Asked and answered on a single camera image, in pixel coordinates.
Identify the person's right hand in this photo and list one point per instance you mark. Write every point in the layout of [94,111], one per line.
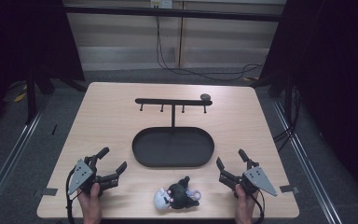
[244,203]

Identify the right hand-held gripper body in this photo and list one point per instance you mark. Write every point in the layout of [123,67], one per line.
[254,180]

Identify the white wall socket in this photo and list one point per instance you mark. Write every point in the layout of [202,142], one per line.
[161,3]

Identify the grey tape piece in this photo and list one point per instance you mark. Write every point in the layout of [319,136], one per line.
[289,188]
[49,191]

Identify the black horizontal bar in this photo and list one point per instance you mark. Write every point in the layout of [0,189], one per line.
[174,13]

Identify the black and white plush toy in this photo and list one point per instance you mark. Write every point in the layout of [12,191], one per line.
[177,195]

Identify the black metal stand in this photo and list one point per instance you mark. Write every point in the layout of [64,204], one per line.
[31,96]

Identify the person's left hand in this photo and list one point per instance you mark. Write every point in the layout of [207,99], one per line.
[90,202]

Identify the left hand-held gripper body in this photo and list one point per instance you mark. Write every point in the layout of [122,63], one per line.
[84,177]

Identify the small dark round object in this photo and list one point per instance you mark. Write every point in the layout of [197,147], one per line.
[205,96]

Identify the metal floor rail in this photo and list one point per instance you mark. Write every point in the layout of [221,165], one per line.
[304,155]
[7,158]

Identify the dark curtain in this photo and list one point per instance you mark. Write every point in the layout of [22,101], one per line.
[24,43]
[335,77]

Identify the black hook stand with tray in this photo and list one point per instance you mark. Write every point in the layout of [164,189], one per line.
[173,146]

